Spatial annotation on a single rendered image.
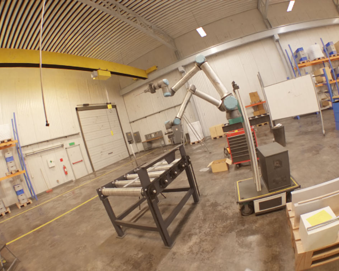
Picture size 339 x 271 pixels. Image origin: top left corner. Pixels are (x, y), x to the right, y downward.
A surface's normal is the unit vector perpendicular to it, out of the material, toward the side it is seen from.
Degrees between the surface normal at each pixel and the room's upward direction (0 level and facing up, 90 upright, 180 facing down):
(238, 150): 90
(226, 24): 90
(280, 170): 90
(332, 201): 90
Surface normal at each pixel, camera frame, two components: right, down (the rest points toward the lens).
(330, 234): -0.40, 0.17
